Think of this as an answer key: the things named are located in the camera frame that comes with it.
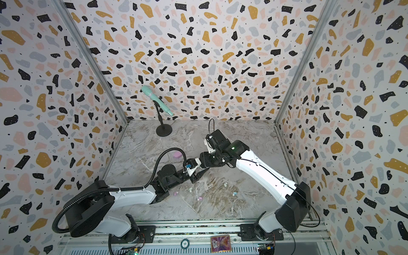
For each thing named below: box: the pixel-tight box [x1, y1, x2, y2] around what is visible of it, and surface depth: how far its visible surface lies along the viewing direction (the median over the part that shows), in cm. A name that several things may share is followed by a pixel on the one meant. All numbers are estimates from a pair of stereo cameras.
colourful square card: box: [210, 234, 232, 253], surface depth 72 cm
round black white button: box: [180, 238, 190, 250], surface depth 73 cm
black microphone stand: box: [152, 99, 173, 138], surface depth 116 cm
